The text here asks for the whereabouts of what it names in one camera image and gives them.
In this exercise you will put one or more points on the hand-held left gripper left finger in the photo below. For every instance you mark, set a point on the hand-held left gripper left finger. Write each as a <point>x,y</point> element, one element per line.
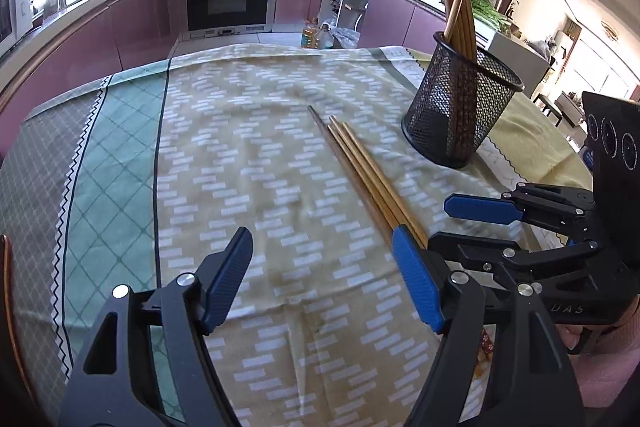
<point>227,282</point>

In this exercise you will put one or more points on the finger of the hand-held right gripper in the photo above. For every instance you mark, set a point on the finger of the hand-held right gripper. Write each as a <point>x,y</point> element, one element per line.
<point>480,208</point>
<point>465,252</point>

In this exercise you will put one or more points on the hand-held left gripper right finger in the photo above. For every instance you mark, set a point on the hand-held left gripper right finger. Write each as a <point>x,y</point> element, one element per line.
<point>417,279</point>

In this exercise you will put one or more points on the black mesh utensil holder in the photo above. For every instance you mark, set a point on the black mesh utensil holder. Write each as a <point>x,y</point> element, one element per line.
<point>450,117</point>

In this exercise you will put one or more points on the wooden chopstick floral end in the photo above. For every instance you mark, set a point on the wooden chopstick floral end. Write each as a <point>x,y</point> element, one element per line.
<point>376,172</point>
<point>369,172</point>
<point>351,172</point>
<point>361,173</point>

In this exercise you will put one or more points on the bunch of wooden chopsticks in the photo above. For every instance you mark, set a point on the bunch of wooden chopsticks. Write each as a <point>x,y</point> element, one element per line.
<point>460,7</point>

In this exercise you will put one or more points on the person's right forearm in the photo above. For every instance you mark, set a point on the person's right forearm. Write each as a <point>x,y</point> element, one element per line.
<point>615,347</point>

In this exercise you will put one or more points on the person's right hand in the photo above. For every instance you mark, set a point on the person's right hand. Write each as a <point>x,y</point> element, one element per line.
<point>572,338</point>

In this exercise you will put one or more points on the white low cabinet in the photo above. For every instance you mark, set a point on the white low cabinet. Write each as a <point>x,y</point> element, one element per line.
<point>572,104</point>

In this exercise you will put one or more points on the patchwork printed tablecloth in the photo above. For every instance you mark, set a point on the patchwork printed tablecloth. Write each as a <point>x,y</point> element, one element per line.
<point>250,157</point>

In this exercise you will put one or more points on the green leafy vegetables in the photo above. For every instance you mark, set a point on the green leafy vegetables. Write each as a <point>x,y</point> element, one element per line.
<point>487,12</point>

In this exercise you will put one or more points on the pink base cabinets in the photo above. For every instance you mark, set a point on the pink base cabinets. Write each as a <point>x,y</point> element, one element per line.
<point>100,32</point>
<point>390,14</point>

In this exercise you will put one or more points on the crumpled clear plastic bag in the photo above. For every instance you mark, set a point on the crumpled clear plastic bag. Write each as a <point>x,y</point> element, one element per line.
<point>346,38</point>

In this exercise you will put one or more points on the brown wooden chair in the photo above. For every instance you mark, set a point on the brown wooden chair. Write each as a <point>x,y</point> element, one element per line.
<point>6,287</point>

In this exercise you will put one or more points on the yellow cooking oil bottle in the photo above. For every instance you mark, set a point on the yellow cooking oil bottle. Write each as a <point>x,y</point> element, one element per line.
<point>310,37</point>

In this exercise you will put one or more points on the white toaster oven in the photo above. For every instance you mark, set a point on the white toaster oven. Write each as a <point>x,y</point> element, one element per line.
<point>12,12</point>

